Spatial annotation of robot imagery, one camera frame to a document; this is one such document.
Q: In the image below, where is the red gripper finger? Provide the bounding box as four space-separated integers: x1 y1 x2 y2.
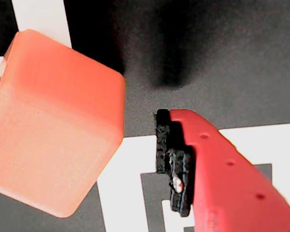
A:
155 109 290 232

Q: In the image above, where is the orange cube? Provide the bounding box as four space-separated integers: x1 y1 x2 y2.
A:
0 29 126 218

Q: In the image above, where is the black white checkerboard marker mat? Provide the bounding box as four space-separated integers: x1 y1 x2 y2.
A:
0 0 290 232

